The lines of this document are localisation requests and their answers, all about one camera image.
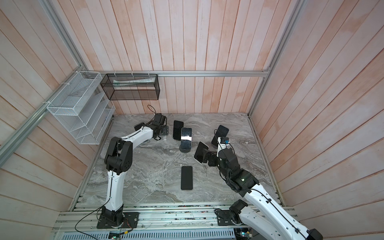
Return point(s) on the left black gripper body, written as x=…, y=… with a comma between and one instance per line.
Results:
x=164, y=131

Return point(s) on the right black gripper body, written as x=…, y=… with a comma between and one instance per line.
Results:
x=214, y=160

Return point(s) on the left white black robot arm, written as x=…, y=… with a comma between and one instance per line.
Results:
x=119, y=159

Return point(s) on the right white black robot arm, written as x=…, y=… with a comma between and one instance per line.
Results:
x=257, y=209

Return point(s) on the centre reflective black phone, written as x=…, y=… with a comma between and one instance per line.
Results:
x=186, y=137

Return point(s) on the dark round centre stand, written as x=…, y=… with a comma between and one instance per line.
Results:
x=185, y=148

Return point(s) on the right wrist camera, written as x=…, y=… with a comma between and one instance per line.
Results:
x=223, y=143

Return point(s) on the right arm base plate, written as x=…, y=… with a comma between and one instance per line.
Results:
x=227, y=218

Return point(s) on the black wire mesh basket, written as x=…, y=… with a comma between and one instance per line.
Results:
x=119, y=87

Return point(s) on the aluminium front rail frame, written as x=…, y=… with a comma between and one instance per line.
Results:
x=152, y=221

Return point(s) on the white wire mesh shelf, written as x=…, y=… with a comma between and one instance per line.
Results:
x=82, y=111

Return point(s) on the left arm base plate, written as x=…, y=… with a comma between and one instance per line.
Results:
x=120, y=220

